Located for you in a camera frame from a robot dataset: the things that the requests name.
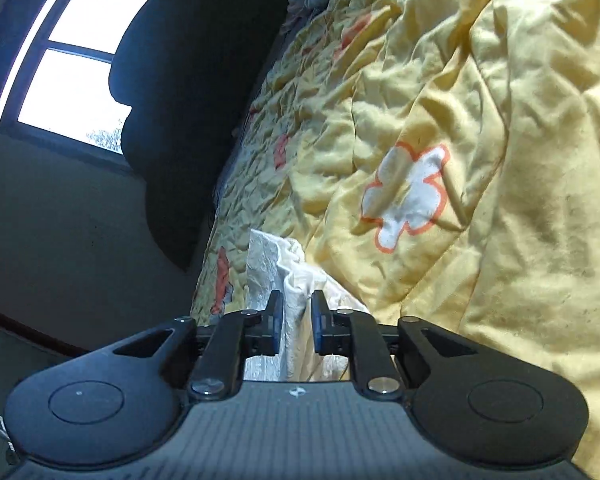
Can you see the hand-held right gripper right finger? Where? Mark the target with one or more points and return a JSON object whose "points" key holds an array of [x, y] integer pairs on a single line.
{"points": [[319, 322]]}

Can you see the dark headboard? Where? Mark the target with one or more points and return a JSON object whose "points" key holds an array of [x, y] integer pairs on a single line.
{"points": [[195, 85]]}

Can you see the window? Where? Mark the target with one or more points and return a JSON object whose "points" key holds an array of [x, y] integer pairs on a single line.
{"points": [[80, 85]]}

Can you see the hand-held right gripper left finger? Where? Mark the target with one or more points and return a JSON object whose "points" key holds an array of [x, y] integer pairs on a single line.
{"points": [[276, 322]]}

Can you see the yellow carrot print blanket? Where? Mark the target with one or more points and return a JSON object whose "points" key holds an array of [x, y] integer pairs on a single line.
{"points": [[430, 110]]}

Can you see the white pants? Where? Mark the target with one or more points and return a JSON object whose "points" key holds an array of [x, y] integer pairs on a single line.
{"points": [[265, 270]]}

